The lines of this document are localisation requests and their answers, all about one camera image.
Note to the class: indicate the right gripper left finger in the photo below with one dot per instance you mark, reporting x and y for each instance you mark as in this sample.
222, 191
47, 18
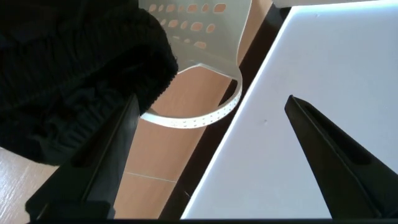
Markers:
93, 180

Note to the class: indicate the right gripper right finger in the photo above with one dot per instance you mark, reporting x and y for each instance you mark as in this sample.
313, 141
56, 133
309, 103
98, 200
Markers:
342, 174

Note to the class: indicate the black garment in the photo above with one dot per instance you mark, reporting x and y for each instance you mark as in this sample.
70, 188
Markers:
62, 77

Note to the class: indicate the white laundry basket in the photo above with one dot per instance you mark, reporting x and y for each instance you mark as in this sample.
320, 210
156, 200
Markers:
202, 49

